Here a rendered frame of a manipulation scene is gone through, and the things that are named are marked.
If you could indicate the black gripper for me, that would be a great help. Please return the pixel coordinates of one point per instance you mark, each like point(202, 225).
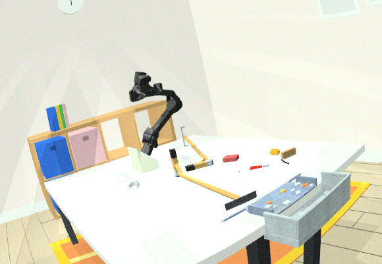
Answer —
point(138, 94)

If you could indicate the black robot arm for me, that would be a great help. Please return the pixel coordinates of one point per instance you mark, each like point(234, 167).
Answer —
point(174, 104)

